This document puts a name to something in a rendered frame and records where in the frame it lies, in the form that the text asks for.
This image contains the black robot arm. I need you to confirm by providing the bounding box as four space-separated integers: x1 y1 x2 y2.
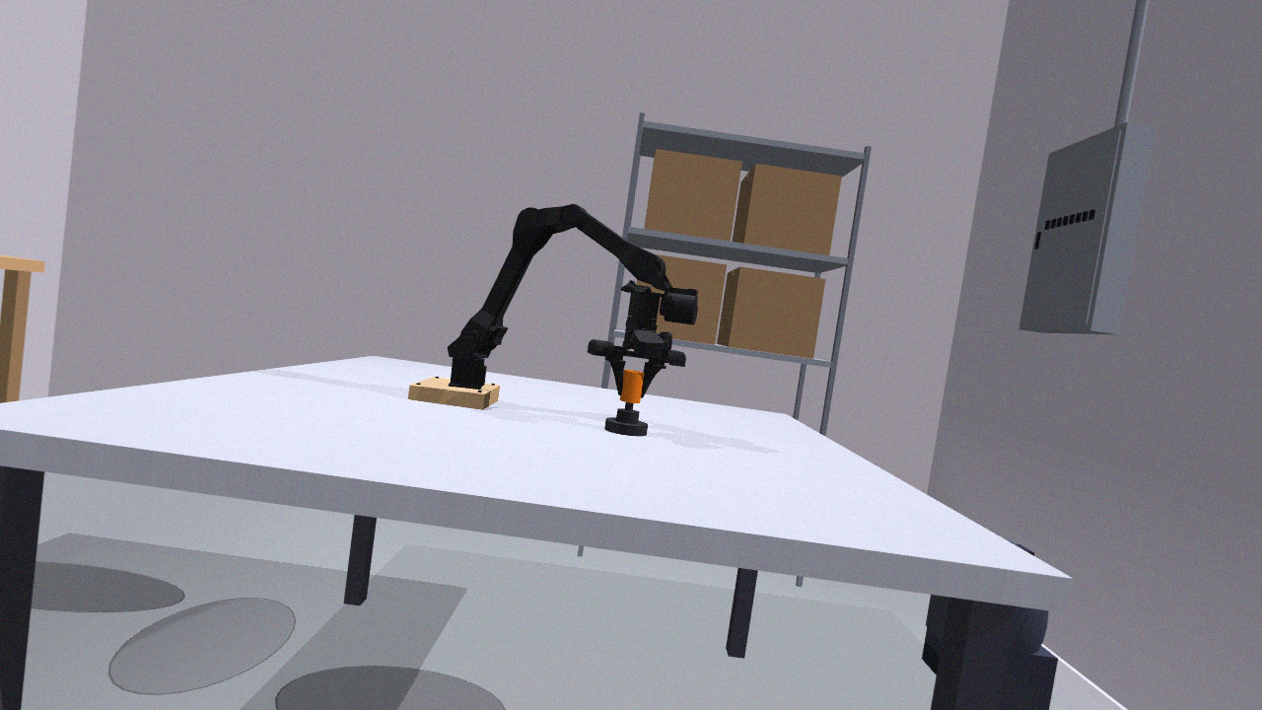
448 204 698 390

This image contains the orange knob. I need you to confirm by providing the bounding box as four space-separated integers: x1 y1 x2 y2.
620 370 645 404

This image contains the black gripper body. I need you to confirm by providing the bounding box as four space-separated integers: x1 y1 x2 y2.
588 317 687 367

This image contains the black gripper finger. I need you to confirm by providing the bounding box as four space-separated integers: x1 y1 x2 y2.
641 362 666 399
604 357 626 395

